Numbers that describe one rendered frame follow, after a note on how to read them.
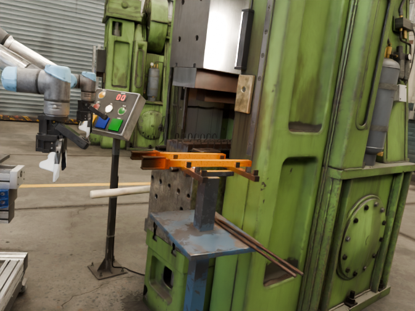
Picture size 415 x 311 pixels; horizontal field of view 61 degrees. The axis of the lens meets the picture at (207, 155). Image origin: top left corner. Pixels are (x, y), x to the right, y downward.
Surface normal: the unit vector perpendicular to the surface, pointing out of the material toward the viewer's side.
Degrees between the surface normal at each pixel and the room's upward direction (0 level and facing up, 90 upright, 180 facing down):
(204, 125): 90
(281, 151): 90
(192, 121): 90
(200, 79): 90
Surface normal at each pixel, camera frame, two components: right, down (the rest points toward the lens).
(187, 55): -0.78, 0.02
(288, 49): 0.62, 0.19
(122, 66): 0.35, 0.19
